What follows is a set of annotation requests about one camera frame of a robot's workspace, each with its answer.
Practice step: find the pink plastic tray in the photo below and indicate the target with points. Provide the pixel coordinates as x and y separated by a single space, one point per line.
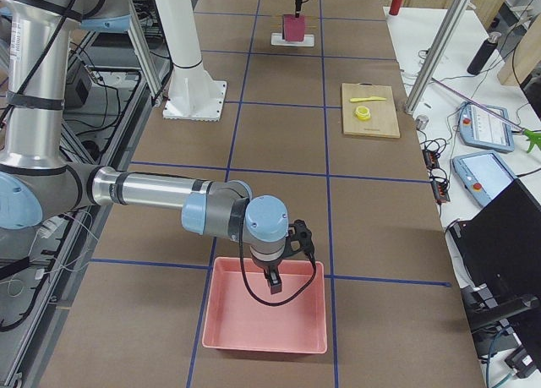
235 321

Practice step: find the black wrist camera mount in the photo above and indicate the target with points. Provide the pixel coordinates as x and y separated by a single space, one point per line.
298 240

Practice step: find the black monitor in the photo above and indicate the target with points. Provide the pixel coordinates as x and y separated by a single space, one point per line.
500 247

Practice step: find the pink microfiber cloth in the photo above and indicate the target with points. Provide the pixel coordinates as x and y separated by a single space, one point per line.
293 27

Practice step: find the black water bottle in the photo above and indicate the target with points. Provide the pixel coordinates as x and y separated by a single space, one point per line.
483 54

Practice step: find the yellow lemon slice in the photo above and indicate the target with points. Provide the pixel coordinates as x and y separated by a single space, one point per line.
362 113

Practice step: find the yellow plastic knife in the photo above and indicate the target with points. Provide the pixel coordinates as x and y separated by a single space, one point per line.
368 98

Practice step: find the wooden chopstick right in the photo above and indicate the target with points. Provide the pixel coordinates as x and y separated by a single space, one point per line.
306 26

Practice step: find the small silver cylinder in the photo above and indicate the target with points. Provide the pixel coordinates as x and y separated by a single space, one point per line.
421 122

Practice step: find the blue teach pendant near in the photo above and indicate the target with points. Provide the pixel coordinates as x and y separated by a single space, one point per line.
484 175

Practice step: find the blue teach pendant far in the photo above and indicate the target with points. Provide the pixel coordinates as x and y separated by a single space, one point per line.
481 129

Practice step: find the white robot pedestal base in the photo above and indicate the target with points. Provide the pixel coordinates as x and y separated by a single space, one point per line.
192 93

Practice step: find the aluminium frame post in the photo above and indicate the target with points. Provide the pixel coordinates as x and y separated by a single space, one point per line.
442 38

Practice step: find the wooden cutting board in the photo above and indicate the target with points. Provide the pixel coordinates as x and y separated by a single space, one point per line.
383 122

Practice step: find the blue teach pendant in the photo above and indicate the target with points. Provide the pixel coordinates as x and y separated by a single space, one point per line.
484 175
481 129

